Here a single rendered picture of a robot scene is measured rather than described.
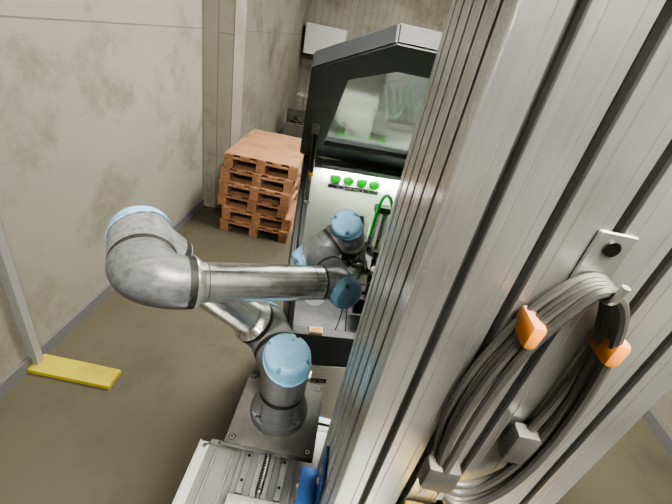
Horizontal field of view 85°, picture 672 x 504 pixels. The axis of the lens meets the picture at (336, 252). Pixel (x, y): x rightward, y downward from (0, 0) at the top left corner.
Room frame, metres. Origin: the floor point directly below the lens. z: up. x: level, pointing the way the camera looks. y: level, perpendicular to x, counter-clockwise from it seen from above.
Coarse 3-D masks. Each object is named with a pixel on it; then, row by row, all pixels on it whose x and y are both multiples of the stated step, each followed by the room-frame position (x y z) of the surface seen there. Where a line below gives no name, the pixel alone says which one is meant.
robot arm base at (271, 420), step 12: (252, 408) 0.60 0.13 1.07; (264, 408) 0.57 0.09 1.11; (276, 408) 0.57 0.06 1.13; (288, 408) 0.57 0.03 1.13; (300, 408) 0.60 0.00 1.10; (252, 420) 0.58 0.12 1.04; (264, 420) 0.56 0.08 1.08; (276, 420) 0.56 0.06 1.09; (288, 420) 0.57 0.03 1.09; (300, 420) 0.59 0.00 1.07; (264, 432) 0.55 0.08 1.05; (276, 432) 0.55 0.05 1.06; (288, 432) 0.56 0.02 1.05
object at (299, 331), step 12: (300, 336) 1.02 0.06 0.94; (312, 336) 1.03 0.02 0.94; (324, 336) 1.03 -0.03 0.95; (336, 336) 1.05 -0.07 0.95; (348, 336) 1.06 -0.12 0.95; (312, 348) 1.03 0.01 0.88; (324, 348) 1.04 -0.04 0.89; (336, 348) 1.04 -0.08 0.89; (348, 348) 1.05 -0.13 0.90; (312, 360) 1.03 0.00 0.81; (324, 360) 1.04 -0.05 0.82; (336, 360) 1.04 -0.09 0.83
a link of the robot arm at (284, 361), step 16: (272, 336) 0.67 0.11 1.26; (288, 336) 0.67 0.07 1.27; (256, 352) 0.65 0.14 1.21; (272, 352) 0.61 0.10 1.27; (288, 352) 0.62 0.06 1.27; (304, 352) 0.64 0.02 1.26; (272, 368) 0.58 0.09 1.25; (288, 368) 0.58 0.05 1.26; (304, 368) 0.60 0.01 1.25; (272, 384) 0.57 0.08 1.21; (288, 384) 0.57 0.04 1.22; (304, 384) 0.60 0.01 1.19; (272, 400) 0.57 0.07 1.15; (288, 400) 0.57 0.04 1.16
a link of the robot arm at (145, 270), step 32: (128, 256) 0.48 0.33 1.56; (160, 256) 0.49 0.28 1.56; (192, 256) 0.53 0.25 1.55; (128, 288) 0.45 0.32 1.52; (160, 288) 0.46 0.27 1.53; (192, 288) 0.48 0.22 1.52; (224, 288) 0.51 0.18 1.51; (256, 288) 0.55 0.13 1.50; (288, 288) 0.58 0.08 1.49; (320, 288) 0.62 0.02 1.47; (352, 288) 0.64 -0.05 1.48
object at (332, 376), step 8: (312, 368) 1.03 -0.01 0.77; (320, 368) 1.04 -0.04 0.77; (328, 368) 1.04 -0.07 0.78; (336, 368) 1.05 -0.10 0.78; (344, 368) 1.05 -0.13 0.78; (312, 376) 1.03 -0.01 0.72; (320, 376) 1.04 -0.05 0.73; (328, 376) 1.04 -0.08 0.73; (336, 376) 1.05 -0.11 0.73; (320, 384) 1.04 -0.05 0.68; (328, 384) 1.04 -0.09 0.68; (336, 384) 1.05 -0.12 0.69; (328, 392) 1.04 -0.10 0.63; (336, 392) 1.05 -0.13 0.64; (328, 400) 1.05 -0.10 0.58; (328, 408) 1.05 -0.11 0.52; (328, 416) 1.05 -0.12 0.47
